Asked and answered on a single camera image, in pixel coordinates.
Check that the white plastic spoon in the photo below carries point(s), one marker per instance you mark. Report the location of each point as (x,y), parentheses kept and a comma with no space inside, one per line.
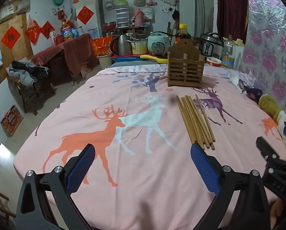
(235,80)

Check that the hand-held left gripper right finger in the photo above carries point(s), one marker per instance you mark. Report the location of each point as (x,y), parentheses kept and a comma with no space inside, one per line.
(204,170)

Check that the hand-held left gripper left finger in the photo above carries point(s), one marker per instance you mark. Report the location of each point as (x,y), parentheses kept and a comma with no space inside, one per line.
(82,167)

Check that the grey sheet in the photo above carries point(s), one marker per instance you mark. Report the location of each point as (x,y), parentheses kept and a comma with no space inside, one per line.
(133,65)

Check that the white printed bag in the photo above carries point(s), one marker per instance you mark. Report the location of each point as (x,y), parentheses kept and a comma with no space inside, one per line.
(148,13)

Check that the cardboard box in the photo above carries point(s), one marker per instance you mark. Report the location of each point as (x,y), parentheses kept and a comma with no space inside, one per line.
(86,70)

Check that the pink thermos jug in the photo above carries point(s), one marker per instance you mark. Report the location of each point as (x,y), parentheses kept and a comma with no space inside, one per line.
(138,18)

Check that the wooden door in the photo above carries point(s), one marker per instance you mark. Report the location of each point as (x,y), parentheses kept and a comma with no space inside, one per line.
(6,74)

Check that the green round plate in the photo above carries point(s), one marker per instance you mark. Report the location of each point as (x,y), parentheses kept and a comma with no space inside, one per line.
(58,0)

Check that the table with red cover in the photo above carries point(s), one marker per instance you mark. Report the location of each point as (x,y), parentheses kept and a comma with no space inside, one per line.
(71,50)

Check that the red printed box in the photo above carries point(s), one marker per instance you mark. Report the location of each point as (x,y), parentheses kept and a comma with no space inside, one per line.
(11,121)

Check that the dark purple cloth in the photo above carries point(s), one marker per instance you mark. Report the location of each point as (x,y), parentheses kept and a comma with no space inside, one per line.
(254,93)

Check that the dark sauce bottle yellow cap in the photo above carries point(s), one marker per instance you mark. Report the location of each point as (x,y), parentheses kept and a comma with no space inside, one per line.
(183,33)

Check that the stainless steel kettle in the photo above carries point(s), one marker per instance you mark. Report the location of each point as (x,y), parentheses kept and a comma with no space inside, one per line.
(122,45)

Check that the red and white bowl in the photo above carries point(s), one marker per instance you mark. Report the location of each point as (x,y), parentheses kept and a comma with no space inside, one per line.
(213,62)

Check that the yellow pot with steel lid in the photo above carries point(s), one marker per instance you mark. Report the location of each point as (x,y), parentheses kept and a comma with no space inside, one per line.
(138,48)

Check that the stacked steel food carrier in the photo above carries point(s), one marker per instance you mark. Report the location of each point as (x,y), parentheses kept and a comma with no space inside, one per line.
(122,14)

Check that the pile of wooden chopsticks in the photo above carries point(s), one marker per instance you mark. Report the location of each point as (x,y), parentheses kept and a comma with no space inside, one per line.
(193,122)

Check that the wooden chair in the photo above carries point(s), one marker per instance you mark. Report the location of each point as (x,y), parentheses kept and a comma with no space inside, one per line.
(33,95)

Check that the red plastic bag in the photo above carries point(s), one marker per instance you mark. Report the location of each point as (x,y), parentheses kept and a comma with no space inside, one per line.
(33,33)

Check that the silver black pressure cooker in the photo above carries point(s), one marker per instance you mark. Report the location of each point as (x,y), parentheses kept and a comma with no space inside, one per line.
(210,45)

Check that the floral plastic wall sheet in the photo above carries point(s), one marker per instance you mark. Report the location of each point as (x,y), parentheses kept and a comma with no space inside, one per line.
(269,40)

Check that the white refrigerator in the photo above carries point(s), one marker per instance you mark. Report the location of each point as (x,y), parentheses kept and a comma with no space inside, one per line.
(95,9)

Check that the yellow cooking oil jug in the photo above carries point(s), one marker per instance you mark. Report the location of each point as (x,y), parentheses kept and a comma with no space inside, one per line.
(67,31)

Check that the wooden slatted chopstick holder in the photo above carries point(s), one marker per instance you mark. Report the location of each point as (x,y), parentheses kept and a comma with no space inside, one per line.
(185,71)

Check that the red gift box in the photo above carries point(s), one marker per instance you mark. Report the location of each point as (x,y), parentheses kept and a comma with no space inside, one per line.
(102,46)

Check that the white carton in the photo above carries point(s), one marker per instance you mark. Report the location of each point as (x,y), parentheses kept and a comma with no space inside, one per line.
(238,55)

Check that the white bucket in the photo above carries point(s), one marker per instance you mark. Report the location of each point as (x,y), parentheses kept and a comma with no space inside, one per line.
(104,61)

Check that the yellow plush cloth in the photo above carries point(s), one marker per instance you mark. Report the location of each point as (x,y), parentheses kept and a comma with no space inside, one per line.
(269,105)

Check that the black hanging ladle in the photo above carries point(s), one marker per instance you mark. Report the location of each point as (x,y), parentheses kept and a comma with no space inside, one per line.
(175,14)

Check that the yellow frying pan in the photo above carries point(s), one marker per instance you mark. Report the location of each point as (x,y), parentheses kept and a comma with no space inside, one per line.
(155,58)

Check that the pink deer printed blanket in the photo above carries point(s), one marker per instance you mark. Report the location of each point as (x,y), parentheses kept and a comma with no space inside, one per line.
(138,172)

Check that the red basin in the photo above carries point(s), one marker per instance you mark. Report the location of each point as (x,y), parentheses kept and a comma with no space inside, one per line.
(110,25)

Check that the clear plastic oil bottle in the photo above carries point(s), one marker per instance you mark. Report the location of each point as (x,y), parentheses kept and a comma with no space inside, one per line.
(228,52)

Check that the pale green rice cooker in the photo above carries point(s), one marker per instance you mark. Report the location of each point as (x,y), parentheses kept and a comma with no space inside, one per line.
(158,44)

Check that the red diamond wall poster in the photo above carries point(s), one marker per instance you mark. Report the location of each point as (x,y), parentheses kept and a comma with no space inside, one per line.
(85,15)
(47,30)
(11,37)

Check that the pile of dark clothes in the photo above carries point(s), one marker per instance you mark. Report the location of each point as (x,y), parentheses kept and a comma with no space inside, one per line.
(25,71)

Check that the blue board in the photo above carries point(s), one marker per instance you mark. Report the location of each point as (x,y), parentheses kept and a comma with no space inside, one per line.
(126,58)

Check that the small wooden table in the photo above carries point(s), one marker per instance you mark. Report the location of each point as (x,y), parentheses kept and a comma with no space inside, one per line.
(133,30)

